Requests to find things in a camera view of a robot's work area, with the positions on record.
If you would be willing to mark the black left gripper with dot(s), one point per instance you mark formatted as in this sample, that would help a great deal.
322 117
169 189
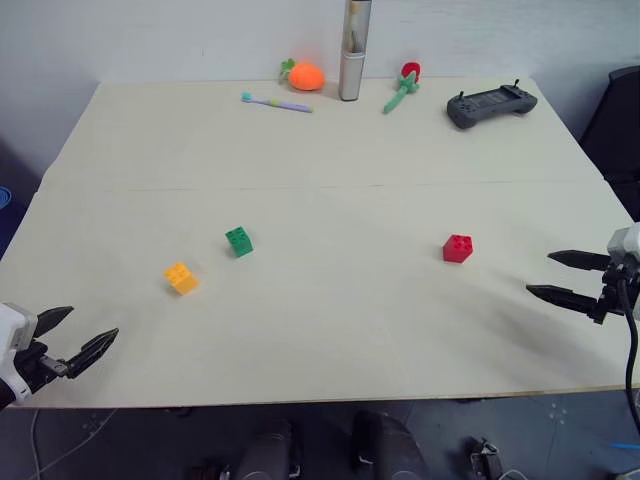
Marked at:
35 367

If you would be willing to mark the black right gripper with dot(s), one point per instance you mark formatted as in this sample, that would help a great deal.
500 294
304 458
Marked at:
611 295

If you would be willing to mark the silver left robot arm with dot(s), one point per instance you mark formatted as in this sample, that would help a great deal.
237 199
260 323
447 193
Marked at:
5 397

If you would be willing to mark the red toy brick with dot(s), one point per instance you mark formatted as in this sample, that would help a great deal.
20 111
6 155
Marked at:
457 248

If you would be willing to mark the yellow toy brick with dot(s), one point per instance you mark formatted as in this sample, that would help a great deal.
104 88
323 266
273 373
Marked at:
181 279

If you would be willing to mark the black chair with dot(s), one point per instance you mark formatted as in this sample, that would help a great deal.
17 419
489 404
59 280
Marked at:
617 135

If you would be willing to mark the blue round object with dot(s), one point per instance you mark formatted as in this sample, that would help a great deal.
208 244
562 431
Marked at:
4 198

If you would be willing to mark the green toy brick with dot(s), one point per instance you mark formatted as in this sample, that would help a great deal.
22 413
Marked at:
240 242

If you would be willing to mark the grey handheld remote controller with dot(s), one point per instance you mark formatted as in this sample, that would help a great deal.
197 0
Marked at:
487 106

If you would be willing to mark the black device on floor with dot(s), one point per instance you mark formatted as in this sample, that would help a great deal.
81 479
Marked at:
486 457

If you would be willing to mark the dark rounded shape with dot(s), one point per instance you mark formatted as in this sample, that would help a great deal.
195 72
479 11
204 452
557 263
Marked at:
267 452

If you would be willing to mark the red green plush rose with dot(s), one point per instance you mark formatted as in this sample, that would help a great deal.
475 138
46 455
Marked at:
406 82

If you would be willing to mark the teal and purple toothbrush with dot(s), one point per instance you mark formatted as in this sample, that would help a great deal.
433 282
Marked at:
280 103

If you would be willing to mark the tall silver cylinder container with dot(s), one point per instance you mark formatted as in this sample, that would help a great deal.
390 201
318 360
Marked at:
352 55

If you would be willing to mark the orange plush carrot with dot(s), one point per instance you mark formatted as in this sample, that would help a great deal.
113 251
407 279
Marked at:
306 77

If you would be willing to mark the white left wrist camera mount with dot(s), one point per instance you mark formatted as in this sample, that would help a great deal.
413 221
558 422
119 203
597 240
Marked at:
14 325

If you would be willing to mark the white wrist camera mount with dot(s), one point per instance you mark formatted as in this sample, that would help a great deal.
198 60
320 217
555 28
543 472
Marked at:
14 325
624 247

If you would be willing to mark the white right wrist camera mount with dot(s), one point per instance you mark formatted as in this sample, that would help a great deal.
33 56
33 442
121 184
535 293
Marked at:
624 247

